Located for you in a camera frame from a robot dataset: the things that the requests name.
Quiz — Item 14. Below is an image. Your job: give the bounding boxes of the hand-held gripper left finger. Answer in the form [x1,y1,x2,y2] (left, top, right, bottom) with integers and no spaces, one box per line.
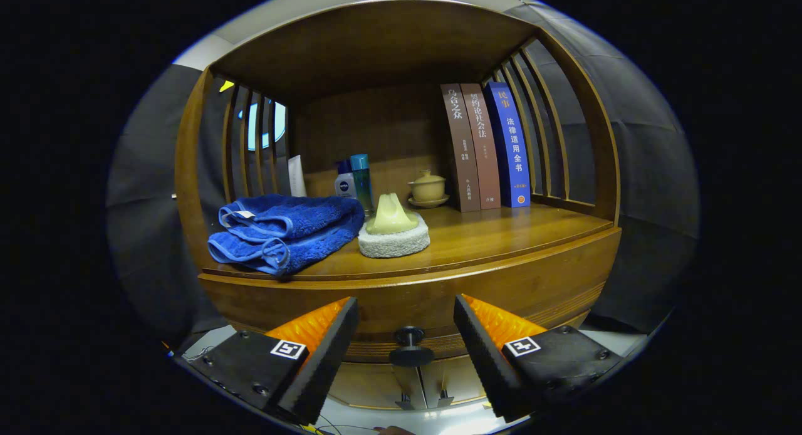
[175,296,361,425]

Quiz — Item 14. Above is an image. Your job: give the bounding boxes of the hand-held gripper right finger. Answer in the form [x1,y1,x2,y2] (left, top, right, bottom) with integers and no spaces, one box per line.
[452,293,627,423]

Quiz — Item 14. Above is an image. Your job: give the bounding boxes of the white sponge brush yellow handle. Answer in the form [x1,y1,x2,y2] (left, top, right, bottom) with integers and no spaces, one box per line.
[358,192,431,259]

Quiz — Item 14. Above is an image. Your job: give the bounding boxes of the wooden cabinet door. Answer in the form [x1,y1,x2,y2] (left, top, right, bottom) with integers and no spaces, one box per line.
[420,354,489,407]
[329,360,427,411]

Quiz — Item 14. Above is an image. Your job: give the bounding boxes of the wooden countertop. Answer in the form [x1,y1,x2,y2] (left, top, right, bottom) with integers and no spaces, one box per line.
[200,202,615,282]

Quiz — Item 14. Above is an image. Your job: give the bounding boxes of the blue towel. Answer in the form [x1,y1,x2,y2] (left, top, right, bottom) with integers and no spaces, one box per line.
[207,194,365,276]

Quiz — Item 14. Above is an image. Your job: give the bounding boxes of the beige lidded tea cup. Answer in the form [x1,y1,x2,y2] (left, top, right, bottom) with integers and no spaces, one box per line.
[407,169,450,209]

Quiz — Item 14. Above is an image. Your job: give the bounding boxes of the white lotion bottle blue cap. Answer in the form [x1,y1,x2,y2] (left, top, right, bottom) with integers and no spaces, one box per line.
[334,160,358,199]

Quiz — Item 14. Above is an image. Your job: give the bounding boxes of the white tube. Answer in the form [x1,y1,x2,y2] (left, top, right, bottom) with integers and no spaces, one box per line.
[288,155,308,197]

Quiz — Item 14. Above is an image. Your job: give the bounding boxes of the teal clear bottle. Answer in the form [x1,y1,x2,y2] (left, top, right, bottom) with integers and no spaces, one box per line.
[350,154,375,215]

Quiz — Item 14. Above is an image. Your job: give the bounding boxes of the reddish brown book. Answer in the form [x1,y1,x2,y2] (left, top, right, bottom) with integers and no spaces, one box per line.
[460,83,502,210]

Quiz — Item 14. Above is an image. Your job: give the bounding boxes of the blue book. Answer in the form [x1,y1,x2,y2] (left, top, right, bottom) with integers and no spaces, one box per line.
[484,81,532,208]

